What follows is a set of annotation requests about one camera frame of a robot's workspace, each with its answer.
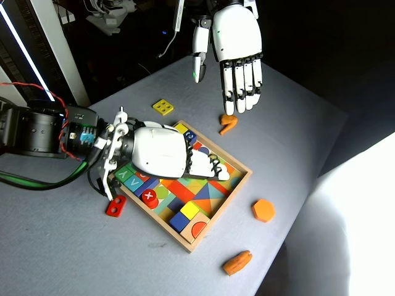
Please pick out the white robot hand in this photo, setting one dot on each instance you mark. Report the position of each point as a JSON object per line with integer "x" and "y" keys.
{"x": 157, "y": 151}
{"x": 237, "y": 34}

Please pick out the red cylinder block plus sign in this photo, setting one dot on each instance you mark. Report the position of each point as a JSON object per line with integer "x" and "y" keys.
{"x": 149, "y": 195}

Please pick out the yellow four-hole block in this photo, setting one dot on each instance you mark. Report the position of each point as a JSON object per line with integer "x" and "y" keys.
{"x": 163, "y": 107}

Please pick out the red two-hole block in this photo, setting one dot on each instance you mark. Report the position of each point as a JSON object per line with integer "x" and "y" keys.
{"x": 116, "y": 206}

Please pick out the orange hexagon block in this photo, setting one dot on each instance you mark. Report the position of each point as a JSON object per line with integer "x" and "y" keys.
{"x": 263, "y": 209}

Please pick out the white power strip bar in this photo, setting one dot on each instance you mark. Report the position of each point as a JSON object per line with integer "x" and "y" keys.
{"x": 178, "y": 15}

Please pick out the wooden puzzle tray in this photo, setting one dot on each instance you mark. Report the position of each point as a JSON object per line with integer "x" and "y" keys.
{"x": 213, "y": 197}

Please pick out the orange toy chicken drumstick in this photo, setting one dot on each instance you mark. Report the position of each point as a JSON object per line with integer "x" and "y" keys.
{"x": 230, "y": 121}

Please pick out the white background device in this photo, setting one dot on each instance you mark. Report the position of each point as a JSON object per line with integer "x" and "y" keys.
{"x": 108, "y": 21}

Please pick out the orange oblong toy food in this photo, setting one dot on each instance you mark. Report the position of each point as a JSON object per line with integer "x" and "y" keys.
{"x": 237, "y": 262}

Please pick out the grey table cloth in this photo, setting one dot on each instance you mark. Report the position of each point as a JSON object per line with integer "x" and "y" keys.
{"x": 61, "y": 262}

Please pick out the white LED light strip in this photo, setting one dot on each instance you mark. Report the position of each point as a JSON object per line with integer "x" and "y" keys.
{"x": 18, "y": 39}

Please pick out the white frame post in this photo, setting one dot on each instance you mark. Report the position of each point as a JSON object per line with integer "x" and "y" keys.
{"x": 52, "y": 31}

